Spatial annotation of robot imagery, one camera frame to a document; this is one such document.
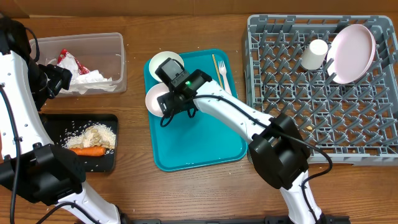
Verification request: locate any pink bowl with crumbs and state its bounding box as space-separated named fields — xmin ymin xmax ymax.
xmin=146 ymin=83 xmax=169 ymax=117

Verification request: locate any red snack wrapper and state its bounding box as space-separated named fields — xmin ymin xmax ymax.
xmin=57 ymin=49 xmax=90 ymax=75

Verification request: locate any white napkin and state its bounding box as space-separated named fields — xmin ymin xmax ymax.
xmin=60 ymin=70 xmax=116 ymax=95
xmin=56 ymin=56 xmax=80 ymax=75

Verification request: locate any white bowl with nuts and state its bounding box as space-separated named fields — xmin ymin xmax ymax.
xmin=149 ymin=51 xmax=184 ymax=83

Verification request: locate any white plastic fork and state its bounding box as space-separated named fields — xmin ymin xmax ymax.
xmin=218 ymin=60 xmax=232 ymax=95

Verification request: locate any orange carrot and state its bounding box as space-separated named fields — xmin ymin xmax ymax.
xmin=70 ymin=146 xmax=106 ymax=157

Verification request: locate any white paper cup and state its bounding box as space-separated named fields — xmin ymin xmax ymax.
xmin=301 ymin=39 xmax=328 ymax=70

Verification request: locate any white round plate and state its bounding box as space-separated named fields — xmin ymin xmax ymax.
xmin=327 ymin=24 xmax=376 ymax=84

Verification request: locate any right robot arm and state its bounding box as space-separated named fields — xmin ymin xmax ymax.
xmin=151 ymin=56 xmax=322 ymax=223

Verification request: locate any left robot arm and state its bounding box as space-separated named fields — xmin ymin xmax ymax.
xmin=1 ymin=16 xmax=129 ymax=223

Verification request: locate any grey dishwasher rack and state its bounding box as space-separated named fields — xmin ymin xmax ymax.
xmin=243 ymin=14 xmax=397 ymax=166

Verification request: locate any teal serving tray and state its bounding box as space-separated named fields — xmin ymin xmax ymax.
xmin=144 ymin=49 xmax=248 ymax=172

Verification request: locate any clear plastic bin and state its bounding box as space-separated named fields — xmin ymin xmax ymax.
xmin=29 ymin=32 xmax=127 ymax=97

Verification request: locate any wooden chopstick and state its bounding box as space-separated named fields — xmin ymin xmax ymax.
xmin=211 ymin=54 xmax=223 ymax=88

